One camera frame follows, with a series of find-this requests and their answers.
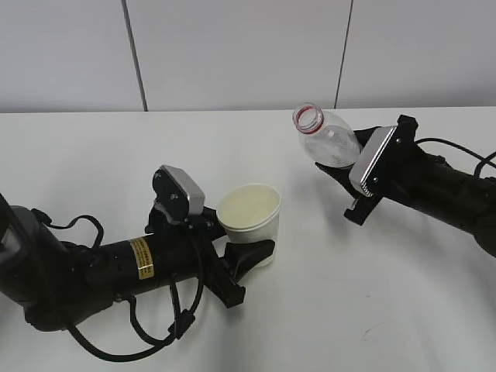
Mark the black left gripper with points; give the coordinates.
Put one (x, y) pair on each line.
(185, 250)

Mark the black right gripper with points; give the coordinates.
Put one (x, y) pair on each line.
(399, 140)

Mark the clear water bottle red label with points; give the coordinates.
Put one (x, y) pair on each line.
(325, 137)

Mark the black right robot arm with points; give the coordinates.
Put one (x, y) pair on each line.
(428, 184)

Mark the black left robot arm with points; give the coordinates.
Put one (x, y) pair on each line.
(54, 281)

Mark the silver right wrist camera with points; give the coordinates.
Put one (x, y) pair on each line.
(361, 172)

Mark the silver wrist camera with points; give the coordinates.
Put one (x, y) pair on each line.
(361, 172)
(178, 197)

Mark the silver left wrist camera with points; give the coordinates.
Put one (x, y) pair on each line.
(178, 197)

